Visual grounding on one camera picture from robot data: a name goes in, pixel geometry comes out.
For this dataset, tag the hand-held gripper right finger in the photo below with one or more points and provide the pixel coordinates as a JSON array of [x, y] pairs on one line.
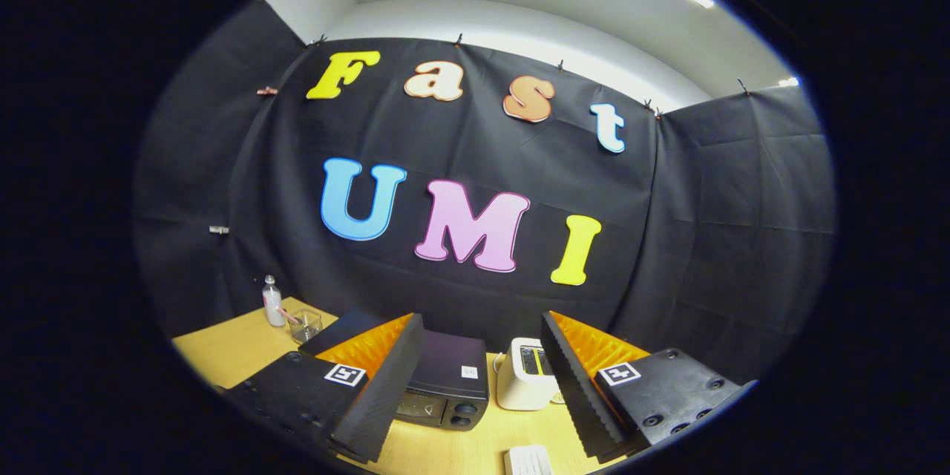
[[582, 393]]

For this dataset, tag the black toaster oven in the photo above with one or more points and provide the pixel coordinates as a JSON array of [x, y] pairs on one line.
[[453, 364]]

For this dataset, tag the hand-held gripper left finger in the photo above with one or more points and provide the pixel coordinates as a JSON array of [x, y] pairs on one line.
[[390, 386]]

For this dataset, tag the black backdrop cloth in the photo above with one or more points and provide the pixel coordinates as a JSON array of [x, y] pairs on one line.
[[482, 141]]

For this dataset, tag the clear glass cup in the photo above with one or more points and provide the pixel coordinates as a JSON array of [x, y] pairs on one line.
[[306, 328]]

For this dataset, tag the white ribbed plate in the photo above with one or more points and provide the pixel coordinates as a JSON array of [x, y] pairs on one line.
[[528, 460]]

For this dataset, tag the small clear bottle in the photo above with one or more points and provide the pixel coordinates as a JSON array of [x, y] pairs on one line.
[[273, 308]]

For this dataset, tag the white toaster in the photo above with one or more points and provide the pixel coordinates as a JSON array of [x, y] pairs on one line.
[[519, 390]]

